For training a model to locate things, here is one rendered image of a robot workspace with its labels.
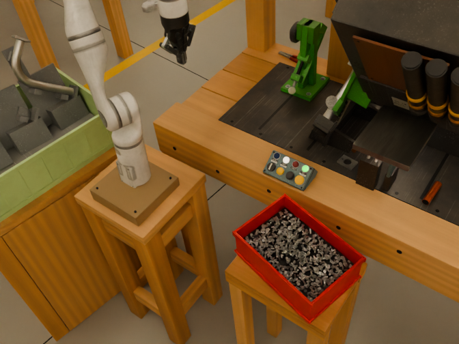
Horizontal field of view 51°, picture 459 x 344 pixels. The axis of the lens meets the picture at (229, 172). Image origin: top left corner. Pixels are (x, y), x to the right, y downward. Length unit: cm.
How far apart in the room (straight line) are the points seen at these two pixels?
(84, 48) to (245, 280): 79
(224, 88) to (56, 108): 65
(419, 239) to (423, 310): 97
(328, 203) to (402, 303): 100
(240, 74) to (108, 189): 75
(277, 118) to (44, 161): 83
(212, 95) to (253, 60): 28
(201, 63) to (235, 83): 171
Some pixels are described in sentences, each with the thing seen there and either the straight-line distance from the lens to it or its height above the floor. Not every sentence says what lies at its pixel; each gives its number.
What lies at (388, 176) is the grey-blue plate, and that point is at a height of 97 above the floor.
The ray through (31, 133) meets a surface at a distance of 194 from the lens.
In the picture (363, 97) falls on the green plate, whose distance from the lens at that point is 150.
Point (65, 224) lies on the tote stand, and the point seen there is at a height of 62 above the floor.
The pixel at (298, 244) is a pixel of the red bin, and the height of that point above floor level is 87.
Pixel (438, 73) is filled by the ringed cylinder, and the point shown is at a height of 150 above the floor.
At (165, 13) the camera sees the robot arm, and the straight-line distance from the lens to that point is 128.
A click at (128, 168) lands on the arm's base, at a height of 99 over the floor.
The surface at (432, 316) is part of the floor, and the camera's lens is 240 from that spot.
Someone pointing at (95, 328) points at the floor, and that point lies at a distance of 240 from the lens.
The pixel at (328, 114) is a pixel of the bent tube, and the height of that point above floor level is 99.
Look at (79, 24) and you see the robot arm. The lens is 137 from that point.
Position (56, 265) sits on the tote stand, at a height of 45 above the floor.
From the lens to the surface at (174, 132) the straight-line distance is 175.
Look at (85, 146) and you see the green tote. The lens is 184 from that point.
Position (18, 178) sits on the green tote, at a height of 91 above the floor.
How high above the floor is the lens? 206
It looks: 47 degrees down
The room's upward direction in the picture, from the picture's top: 6 degrees counter-clockwise
